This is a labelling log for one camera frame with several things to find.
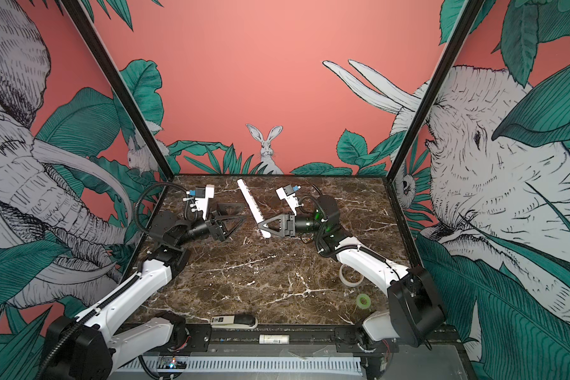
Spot white remote control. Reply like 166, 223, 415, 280
237, 179, 264, 223

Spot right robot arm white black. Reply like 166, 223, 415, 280
256, 195, 447, 350

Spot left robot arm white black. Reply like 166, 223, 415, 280
36, 203, 245, 379

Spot white tape roll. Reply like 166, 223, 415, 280
338, 264, 365, 288

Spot black and white stapler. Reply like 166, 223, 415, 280
210, 313, 258, 329

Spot green tape roll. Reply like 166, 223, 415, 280
356, 294, 371, 310

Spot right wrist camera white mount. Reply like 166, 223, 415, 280
275, 185, 300, 215

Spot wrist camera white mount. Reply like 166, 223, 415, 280
184, 185, 215, 220
275, 185, 300, 215

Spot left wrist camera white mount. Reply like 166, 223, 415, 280
184, 185, 215, 220

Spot white label tube on rail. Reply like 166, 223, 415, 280
258, 334, 290, 345

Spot white slotted cable duct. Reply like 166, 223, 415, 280
144, 356, 364, 375

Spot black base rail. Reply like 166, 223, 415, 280
123, 324, 459, 355

